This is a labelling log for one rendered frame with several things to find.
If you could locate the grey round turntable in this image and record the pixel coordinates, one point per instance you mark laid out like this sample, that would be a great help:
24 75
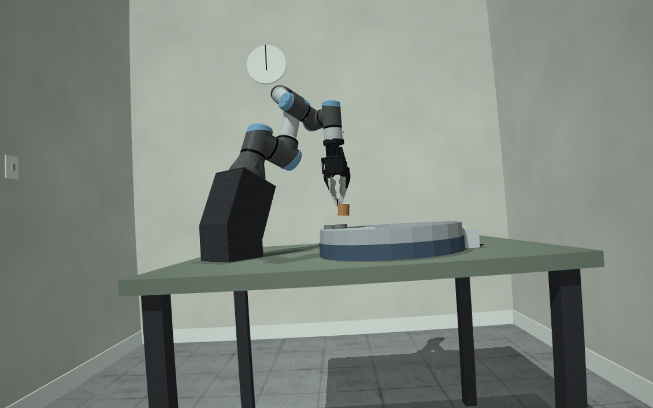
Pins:
386 242

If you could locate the bronze bushing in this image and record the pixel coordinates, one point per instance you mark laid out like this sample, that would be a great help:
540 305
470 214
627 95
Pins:
343 209

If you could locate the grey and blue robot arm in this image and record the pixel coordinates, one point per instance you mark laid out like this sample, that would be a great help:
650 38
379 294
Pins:
259 143

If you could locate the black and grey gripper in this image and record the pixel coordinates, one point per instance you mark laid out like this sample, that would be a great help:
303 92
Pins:
335 165

